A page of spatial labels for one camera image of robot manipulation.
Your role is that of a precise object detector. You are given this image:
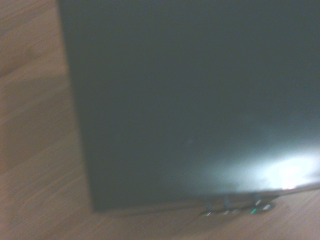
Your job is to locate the black drawer cabinet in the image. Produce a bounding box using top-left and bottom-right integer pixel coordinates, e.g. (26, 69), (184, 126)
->
(56, 0), (320, 214)

